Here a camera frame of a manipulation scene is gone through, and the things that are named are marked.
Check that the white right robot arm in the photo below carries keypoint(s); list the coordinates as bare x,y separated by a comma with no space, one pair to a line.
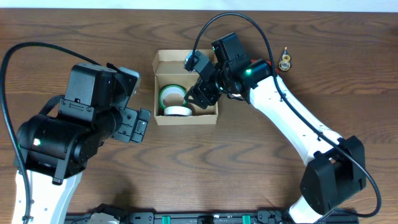
334,166

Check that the red stapler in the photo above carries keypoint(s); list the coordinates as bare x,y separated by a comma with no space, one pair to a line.
269,63

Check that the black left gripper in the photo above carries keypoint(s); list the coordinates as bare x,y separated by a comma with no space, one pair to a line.
131,125

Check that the white tape roll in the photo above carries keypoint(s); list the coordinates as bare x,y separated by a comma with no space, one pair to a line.
177,111

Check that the green tape roll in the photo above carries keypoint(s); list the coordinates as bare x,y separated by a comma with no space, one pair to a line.
171,90

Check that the brown cardboard box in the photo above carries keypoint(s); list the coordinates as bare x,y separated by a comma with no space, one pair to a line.
169,70

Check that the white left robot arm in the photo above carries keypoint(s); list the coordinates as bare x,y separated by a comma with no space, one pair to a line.
57,142

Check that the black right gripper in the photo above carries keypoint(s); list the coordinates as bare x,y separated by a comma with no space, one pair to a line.
206,91

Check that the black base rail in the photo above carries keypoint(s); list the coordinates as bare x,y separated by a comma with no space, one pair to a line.
109,214

